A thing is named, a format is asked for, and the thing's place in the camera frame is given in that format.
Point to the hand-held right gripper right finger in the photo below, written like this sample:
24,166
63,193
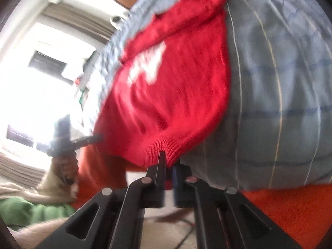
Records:
177,185

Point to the beige curtain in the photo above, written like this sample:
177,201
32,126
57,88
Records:
77,22
18,166

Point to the orange fleece blanket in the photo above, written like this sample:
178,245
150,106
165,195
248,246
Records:
285,212

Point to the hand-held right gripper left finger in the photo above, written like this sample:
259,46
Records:
158,180

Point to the grey plaid blanket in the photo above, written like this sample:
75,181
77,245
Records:
272,83

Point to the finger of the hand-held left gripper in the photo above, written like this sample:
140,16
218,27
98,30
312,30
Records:
87,140

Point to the window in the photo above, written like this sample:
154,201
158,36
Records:
46,83

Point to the person's left forearm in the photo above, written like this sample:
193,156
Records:
39,186

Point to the green garment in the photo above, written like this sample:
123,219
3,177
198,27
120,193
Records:
26,210

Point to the person's left hand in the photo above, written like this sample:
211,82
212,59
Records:
69,168

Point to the white round device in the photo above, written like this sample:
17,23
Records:
116,19

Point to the red knit sweater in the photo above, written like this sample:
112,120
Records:
176,88

